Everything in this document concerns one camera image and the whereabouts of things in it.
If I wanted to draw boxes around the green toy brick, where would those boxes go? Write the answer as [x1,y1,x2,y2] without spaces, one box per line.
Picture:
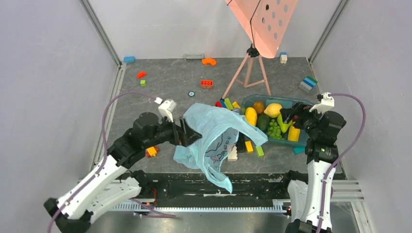
[256,146,265,158]

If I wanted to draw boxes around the pink wooden tripod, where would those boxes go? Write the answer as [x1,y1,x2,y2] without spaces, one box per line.
[221,43,272,99]

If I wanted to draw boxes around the light blue plastic bag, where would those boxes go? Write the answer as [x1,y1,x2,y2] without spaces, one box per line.
[173,103,268,193]

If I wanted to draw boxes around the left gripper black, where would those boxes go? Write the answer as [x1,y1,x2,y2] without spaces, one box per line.
[144,114,202,148]

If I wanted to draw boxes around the white toothed rail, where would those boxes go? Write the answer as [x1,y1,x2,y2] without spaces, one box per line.
[111,200,287,214]

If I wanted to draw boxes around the yellow fake lemon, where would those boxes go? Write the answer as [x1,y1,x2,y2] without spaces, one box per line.
[264,103,282,118]

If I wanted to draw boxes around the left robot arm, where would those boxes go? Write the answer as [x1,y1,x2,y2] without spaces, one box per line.
[44,112,202,233]

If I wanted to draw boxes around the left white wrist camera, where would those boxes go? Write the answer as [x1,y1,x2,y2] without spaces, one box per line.
[154,97,177,123]

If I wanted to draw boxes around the orange curved toy piece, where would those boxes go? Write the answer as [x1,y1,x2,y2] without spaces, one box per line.
[202,58,217,66]

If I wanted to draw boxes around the black toy brick strip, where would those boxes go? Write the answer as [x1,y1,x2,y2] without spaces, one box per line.
[236,133,246,153]

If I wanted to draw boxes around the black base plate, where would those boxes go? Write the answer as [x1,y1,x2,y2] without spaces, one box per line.
[137,170,308,208]

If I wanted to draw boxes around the yellow toy brick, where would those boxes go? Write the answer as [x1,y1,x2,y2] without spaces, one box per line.
[245,141,254,153]

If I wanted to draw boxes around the green fake avocado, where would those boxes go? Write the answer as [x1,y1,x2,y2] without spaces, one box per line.
[256,113,271,132]

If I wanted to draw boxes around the teal plastic bin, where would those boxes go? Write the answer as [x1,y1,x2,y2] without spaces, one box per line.
[241,94,316,149]

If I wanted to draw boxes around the red curved toy piece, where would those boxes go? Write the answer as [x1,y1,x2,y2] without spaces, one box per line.
[137,71,147,79]

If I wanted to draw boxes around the green fake fruit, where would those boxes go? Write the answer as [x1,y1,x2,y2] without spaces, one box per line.
[276,114,293,133]

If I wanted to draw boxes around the yellow fake fruit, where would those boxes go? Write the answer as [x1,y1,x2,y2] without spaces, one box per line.
[244,107,258,126]

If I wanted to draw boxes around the blue toy brick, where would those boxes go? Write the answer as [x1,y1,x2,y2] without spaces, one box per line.
[123,56,136,64]

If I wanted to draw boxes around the yellow fake banana piece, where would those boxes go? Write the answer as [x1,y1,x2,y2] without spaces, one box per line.
[287,125,301,142]

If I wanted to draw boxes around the orange flat toy brick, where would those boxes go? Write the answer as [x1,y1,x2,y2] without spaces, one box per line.
[200,80,214,89]

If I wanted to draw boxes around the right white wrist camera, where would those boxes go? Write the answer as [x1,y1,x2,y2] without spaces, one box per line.
[309,92,335,114]

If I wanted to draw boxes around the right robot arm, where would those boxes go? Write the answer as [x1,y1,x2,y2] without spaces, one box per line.
[280,103,346,233]

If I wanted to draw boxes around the colourful brick pile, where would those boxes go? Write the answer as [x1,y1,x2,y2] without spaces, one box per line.
[215,98,240,111]

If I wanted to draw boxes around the white blue small brick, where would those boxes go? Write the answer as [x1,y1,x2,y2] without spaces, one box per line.
[279,52,288,64]

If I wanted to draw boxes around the green fake grapes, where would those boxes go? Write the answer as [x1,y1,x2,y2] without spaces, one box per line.
[267,119,282,139]

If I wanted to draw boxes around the stacked grey blue green bricks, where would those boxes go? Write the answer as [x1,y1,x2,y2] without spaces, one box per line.
[299,76,318,93]

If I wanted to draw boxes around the orange yellow toy car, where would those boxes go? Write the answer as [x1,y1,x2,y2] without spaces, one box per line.
[145,146,160,158]

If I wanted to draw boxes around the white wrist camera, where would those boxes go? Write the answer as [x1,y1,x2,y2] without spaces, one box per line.
[154,97,177,123]
[309,92,335,114]

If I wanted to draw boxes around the pink perforated board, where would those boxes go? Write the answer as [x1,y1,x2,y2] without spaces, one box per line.
[225,0,298,58]

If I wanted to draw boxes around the teal toy brick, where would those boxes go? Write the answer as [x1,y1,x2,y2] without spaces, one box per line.
[292,147,305,155]

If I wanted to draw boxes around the cream toy brick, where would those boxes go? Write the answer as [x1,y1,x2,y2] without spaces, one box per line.
[227,148,238,162]

